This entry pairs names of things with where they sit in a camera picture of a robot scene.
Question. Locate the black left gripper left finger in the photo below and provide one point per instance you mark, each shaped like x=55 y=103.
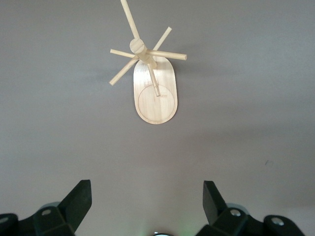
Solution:
x=73 y=204

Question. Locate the wooden cup rack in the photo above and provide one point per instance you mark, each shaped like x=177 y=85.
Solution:
x=155 y=108

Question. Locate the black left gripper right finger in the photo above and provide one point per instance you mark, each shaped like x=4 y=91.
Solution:
x=215 y=206

